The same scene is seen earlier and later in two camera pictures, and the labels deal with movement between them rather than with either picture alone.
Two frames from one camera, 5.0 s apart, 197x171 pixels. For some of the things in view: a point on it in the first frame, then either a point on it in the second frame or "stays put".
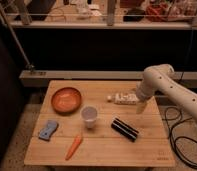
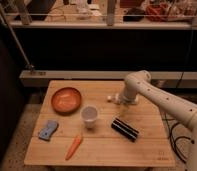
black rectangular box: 124,129 stays put
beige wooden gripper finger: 140,106 -> 124,109
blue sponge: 45,133 stays put
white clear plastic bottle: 123,98 stays put
